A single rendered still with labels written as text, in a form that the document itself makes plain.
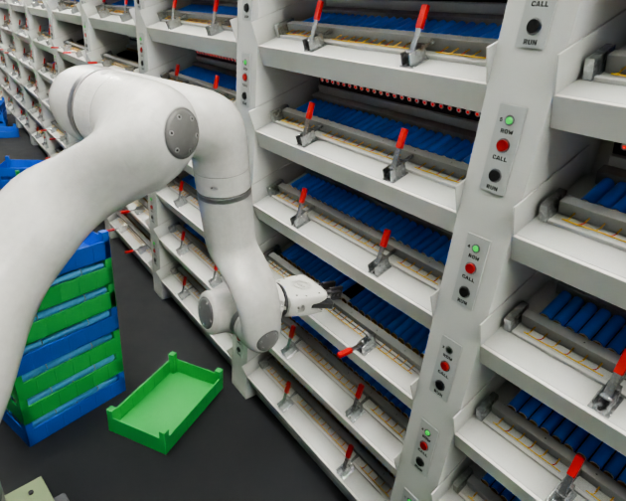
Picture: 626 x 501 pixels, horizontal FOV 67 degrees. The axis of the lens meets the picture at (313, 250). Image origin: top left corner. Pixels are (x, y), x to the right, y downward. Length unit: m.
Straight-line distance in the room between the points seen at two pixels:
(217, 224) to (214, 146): 0.14
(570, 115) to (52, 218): 0.62
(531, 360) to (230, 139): 0.56
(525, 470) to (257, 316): 0.50
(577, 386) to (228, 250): 0.57
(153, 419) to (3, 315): 1.04
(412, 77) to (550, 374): 0.50
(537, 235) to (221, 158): 0.47
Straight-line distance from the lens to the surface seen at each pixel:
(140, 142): 0.55
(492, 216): 0.74
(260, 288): 0.82
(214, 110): 0.70
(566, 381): 0.79
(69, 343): 1.47
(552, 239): 0.73
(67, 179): 0.57
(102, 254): 1.41
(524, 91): 0.70
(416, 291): 0.89
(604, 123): 0.67
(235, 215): 0.78
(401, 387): 0.98
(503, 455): 0.92
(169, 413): 1.59
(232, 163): 0.74
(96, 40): 2.49
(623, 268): 0.70
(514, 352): 0.81
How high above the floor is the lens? 1.11
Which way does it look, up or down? 25 degrees down
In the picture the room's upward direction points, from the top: 5 degrees clockwise
